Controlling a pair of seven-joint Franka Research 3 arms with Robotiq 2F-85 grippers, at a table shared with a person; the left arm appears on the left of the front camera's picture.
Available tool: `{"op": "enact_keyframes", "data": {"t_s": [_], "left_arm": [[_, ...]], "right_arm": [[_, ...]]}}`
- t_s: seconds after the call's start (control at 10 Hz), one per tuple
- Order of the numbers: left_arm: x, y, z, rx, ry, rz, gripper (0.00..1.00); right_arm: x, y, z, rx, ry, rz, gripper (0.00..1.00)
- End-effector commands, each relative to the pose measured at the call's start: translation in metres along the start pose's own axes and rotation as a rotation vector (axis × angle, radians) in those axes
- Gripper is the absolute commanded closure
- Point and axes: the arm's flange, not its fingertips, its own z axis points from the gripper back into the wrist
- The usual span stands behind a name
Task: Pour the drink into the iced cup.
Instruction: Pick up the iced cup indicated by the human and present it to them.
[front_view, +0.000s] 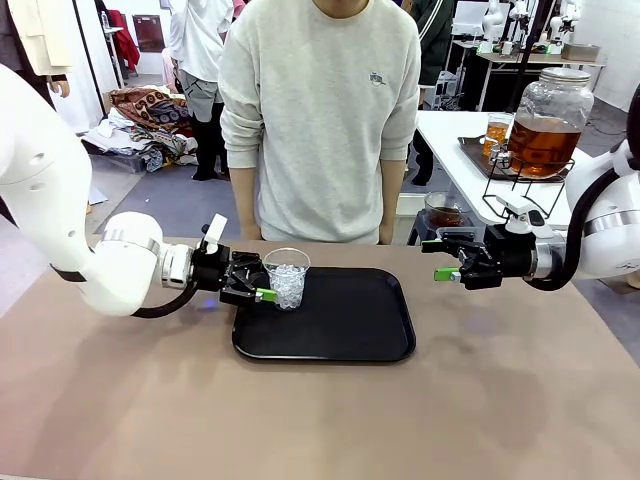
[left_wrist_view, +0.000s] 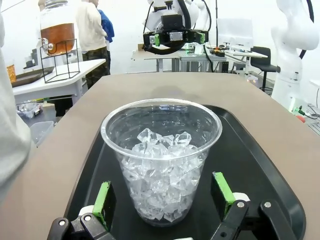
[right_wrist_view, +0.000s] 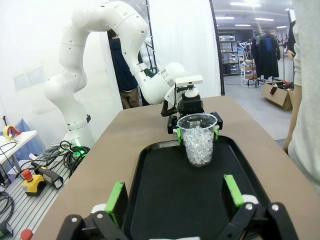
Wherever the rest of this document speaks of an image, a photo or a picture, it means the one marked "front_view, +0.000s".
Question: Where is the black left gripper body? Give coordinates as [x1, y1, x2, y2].
[192, 246, 237, 302]

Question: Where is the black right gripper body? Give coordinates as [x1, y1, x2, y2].
[486, 224, 539, 281]

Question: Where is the short clear iced cup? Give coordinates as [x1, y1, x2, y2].
[263, 247, 312, 313]

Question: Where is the tall clear plastic cup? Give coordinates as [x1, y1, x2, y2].
[482, 112, 516, 162]

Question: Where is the person's right forearm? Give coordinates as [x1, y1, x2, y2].
[230, 167, 261, 226]

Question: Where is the person's left forearm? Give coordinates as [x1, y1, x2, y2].
[379, 158, 407, 226]

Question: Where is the glass pitcher of tea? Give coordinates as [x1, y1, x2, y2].
[423, 192, 470, 230]

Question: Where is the black plastic serving tray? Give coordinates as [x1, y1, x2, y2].
[232, 266, 417, 364]

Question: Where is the dark rectangular metal tray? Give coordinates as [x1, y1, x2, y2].
[457, 134, 574, 182]

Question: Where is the white side table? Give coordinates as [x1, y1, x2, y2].
[416, 109, 599, 230]

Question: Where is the glass tea dispenser jar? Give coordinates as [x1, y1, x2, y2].
[489, 67, 596, 180]

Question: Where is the person in cream sweatshirt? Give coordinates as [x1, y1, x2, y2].
[218, 0, 422, 245]

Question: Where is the white computer case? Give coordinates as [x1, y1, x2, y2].
[430, 69, 461, 111]

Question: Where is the pile of patterned clothes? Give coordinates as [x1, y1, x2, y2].
[82, 87, 199, 174]

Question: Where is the black slanted pole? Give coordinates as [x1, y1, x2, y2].
[503, 0, 557, 115]

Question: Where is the person in dark jacket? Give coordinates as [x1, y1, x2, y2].
[407, 0, 457, 187]

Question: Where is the grey metal box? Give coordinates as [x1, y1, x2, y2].
[561, 42, 601, 63]

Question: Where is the person in white shirt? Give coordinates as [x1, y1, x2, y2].
[167, 0, 234, 182]

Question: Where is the red hanging garment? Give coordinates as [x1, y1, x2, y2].
[102, 8, 142, 71]

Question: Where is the brown framed board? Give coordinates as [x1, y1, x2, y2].
[132, 13, 166, 54]

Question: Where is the black clothes rack pole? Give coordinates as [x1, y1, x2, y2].
[74, 0, 109, 121]

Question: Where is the person in pink top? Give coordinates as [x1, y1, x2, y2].
[219, 0, 249, 39]

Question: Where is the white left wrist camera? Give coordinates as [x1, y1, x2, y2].
[199, 213, 229, 254]

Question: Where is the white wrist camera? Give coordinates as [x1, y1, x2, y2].
[495, 194, 555, 242]
[199, 213, 229, 254]

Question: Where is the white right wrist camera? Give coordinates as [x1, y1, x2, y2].
[495, 194, 555, 242]

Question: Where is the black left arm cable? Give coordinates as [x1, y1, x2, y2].
[132, 279, 201, 320]

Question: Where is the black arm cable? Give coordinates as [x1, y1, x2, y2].
[132, 279, 201, 320]
[523, 84, 640, 294]

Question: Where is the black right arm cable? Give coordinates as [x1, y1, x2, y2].
[523, 84, 640, 294]

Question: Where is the black wire dispenser stand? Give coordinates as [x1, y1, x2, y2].
[482, 157, 576, 221]

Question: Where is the wooden workbench with black frame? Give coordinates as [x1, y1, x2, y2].
[449, 39, 609, 112]

